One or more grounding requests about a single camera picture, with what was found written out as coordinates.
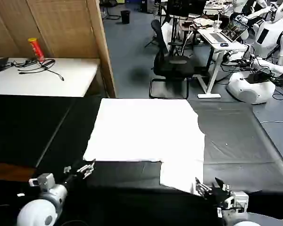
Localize large black table cloth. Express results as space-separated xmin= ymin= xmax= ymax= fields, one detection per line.
xmin=0 ymin=97 xmax=283 ymax=226

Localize black monitor on stand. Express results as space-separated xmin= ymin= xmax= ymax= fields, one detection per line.
xmin=166 ymin=0 xmax=191 ymax=17

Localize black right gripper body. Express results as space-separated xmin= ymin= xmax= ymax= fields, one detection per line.
xmin=206 ymin=187 xmax=231 ymax=209

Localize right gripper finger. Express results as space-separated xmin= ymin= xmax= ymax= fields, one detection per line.
xmin=214 ymin=177 xmax=232 ymax=192
xmin=194 ymin=177 xmax=213 ymax=198

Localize white humanoid robot with base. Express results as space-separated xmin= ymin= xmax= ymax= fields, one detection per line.
xmin=226 ymin=0 xmax=283 ymax=105

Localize red snack can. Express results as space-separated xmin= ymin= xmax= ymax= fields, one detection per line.
xmin=27 ymin=37 xmax=46 ymax=63

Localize black table cover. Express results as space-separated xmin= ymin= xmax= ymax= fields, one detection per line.
xmin=0 ymin=94 xmax=76 ymax=168

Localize black cantilever chair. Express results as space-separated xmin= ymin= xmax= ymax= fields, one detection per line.
xmin=100 ymin=0 xmax=121 ymax=21

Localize white side table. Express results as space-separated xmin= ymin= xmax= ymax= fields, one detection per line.
xmin=0 ymin=57 xmax=101 ymax=97

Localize black trash bin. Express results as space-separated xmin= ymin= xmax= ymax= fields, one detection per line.
xmin=120 ymin=10 xmax=131 ymax=24

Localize black office chair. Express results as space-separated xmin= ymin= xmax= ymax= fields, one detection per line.
xmin=149 ymin=19 xmax=196 ymax=100

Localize white floor cable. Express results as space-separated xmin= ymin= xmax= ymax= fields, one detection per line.
xmin=260 ymin=108 xmax=283 ymax=124

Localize white panel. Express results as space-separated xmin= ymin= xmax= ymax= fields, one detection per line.
xmin=160 ymin=22 xmax=175 ymax=57

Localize clear cup with straw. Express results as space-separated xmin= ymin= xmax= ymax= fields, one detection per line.
xmin=213 ymin=14 xmax=224 ymax=33

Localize white standing desk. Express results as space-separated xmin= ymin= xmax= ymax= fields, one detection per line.
xmin=197 ymin=27 xmax=248 ymax=99

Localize open silver laptop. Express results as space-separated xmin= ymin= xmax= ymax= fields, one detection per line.
xmin=208 ymin=18 xmax=250 ymax=43

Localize white printed shirt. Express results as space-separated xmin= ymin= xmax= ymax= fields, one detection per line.
xmin=83 ymin=98 xmax=205 ymax=195

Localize wooden partition screen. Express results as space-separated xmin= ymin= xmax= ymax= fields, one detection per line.
xmin=0 ymin=0 xmax=117 ymax=98

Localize pile of clothes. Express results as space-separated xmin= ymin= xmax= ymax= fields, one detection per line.
xmin=192 ymin=17 xmax=215 ymax=27

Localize short black cable with adapter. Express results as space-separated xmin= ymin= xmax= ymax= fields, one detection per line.
xmin=11 ymin=59 xmax=38 ymax=69

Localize brown wooden table edge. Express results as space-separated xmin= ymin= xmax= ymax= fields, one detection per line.
xmin=0 ymin=161 xmax=36 ymax=182

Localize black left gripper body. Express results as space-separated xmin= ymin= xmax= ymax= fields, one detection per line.
xmin=61 ymin=172 xmax=86 ymax=193

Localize long black cable with plug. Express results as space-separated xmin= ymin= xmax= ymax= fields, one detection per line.
xmin=18 ymin=58 xmax=65 ymax=81

